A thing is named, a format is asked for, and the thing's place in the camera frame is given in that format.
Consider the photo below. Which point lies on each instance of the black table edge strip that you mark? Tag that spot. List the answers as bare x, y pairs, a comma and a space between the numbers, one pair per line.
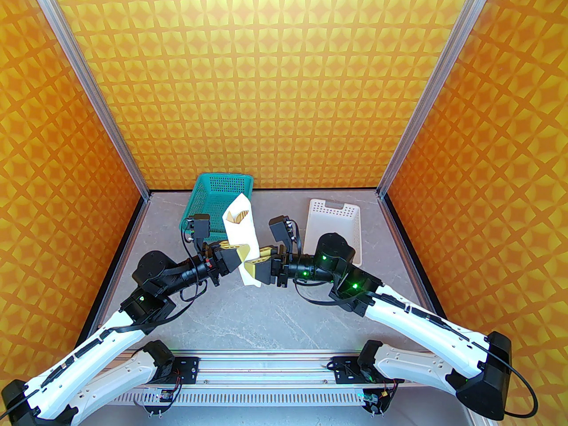
404, 233
128, 233

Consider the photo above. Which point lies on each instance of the teal plastic basket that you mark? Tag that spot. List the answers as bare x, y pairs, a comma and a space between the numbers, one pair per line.
213, 193

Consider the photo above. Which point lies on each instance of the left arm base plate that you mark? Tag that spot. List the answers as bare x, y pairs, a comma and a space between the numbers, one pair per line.
188, 366

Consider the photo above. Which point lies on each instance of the aluminium extrusion rail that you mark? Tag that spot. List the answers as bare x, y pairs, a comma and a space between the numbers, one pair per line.
266, 362

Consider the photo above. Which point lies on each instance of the white paper napkin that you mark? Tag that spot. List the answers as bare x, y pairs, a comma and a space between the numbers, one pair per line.
242, 233

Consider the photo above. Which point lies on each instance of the small circuit board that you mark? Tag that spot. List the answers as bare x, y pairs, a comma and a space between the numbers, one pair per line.
162, 396
375, 400

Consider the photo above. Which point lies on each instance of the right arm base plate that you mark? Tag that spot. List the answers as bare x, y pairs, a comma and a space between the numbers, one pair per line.
341, 366

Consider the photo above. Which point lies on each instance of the aluminium frame post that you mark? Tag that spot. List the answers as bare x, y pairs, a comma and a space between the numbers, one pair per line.
437, 78
88, 78

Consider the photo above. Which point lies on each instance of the grey metal front tray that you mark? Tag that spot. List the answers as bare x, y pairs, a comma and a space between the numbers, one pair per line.
266, 417

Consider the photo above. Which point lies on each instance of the white plastic basket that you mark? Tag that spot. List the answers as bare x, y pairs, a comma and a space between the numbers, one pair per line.
337, 213

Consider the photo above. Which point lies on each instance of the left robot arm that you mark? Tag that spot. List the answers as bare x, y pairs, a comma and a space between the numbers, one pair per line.
88, 357

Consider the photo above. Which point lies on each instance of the wooden fork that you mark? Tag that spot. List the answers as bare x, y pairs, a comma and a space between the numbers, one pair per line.
239, 216

